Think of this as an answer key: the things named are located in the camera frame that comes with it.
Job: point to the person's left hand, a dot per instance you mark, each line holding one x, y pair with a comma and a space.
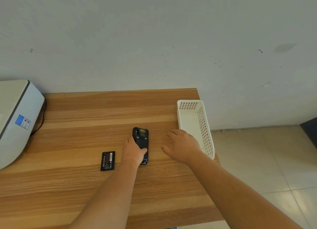
130, 153

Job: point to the person's right hand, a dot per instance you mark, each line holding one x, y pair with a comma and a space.
184, 147

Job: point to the person's right thumb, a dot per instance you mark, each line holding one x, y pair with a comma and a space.
167, 152

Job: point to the person's left thumb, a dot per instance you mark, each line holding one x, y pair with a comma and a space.
143, 151

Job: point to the black handheld scanner device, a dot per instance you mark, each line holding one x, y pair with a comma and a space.
141, 139

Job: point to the person's right forearm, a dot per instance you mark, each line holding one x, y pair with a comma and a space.
230, 196

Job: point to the person's left forearm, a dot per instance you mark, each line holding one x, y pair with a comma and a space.
109, 199

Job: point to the black flat battery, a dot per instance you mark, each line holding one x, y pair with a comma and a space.
108, 160

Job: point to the white perforated plastic basket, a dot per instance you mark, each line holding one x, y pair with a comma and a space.
192, 119

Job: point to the white printer with blue sticker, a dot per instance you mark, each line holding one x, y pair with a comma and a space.
17, 122

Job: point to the dark object on floor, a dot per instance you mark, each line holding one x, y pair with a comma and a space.
310, 133

